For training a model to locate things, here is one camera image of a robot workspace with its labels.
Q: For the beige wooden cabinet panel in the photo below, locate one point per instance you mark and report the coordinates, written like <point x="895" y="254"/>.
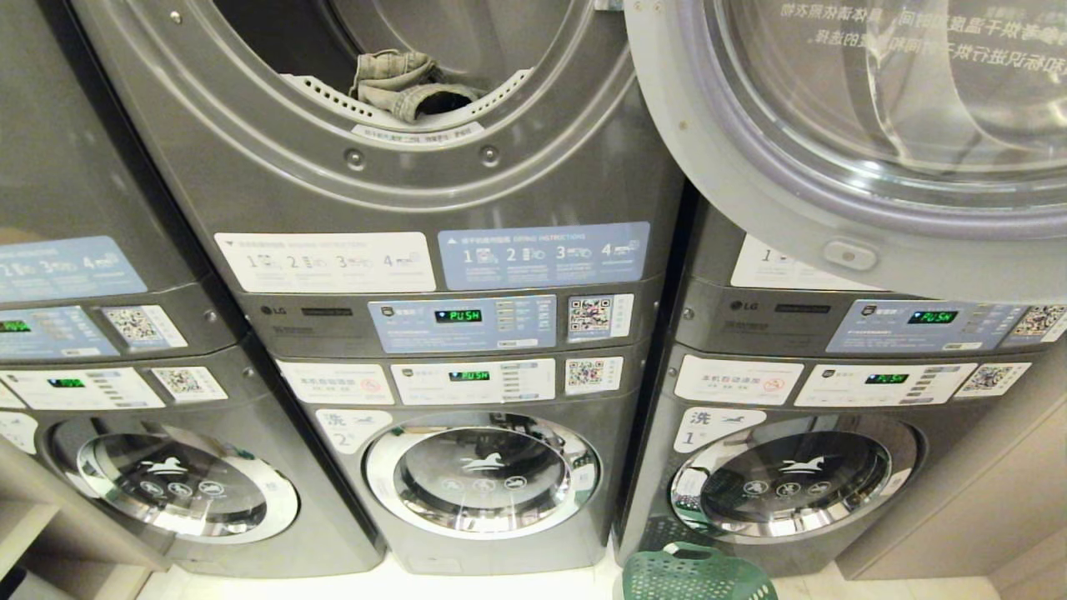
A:
<point x="959" y="500"/>

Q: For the green plastic laundry basket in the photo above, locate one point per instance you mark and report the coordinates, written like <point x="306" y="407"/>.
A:
<point x="696" y="575"/>

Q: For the grey stacked washer dryer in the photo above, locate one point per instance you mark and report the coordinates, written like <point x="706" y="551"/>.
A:
<point x="50" y="167"/>
<point x="717" y="333"/>
<point x="533" y="167"/>

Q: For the open round dryer door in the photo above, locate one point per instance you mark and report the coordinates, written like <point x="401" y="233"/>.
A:
<point x="834" y="192"/>

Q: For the beige crumpled garment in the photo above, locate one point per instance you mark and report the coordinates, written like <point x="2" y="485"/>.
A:
<point x="400" y="83"/>

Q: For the round chrome washer door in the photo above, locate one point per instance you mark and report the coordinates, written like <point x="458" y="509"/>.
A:
<point x="173" y="479"/>
<point x="483" y="475"/>
<point x="793" y="477"/>

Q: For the light wooden shelf unit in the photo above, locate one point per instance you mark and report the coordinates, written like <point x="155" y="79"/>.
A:
<point x="50" y="533"/>

